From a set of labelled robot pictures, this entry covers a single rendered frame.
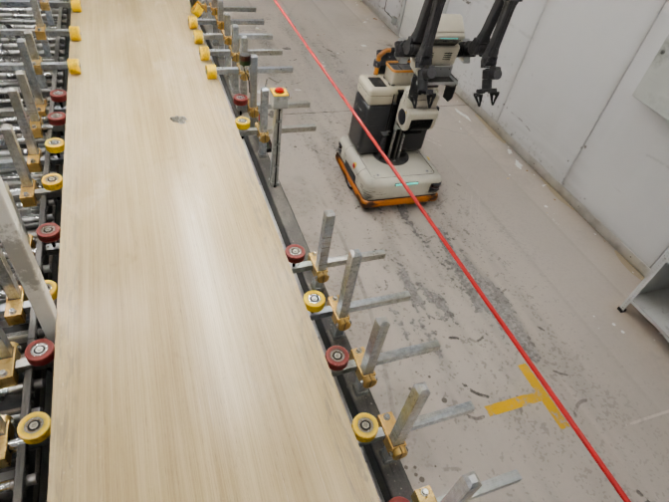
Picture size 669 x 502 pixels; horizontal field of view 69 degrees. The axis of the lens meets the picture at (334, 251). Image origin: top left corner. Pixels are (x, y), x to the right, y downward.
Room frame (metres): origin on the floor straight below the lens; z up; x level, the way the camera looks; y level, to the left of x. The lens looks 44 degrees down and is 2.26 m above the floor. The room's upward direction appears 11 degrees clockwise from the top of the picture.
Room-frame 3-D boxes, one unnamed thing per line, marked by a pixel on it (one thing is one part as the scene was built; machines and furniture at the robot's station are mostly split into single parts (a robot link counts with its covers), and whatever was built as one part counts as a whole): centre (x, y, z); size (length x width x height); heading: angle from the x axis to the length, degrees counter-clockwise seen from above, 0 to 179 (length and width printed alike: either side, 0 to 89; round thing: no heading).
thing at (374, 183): (3.22, -0.28, 0.16); 0.67 x 0.64 x 0.25; 26
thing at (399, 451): (0.73, -0.29, 0.81); 0.14 x 0.06 x 0.05; 27
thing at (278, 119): (2.04, 0.38, 0.93); 0.05 x 0.05 x 0.45; 27
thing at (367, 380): (0.95, -0.17, 0.82); 0.14 x 0.06 x 0.05; 27
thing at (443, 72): (2.96, -0.41, 0.99); 0.28 x 0.16 x 0.22; 116
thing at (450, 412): (0.79, -0.36, 0.80); 0.43 x 0.03 x 0.04; 117
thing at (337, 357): (0.92, -0.07, 0.85); 0.08 x 0.08 x 0.11
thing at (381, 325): (0.93, -0.18, 0.88); 0.04 x 0.04 x 0.48; 27
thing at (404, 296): (1.23, -0.14, 0.81); 0.43 x 0.03 x 0.04; 117
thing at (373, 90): (3.30, -0.24, 0.59); 0.55 x 0.34 x 0.83; 116
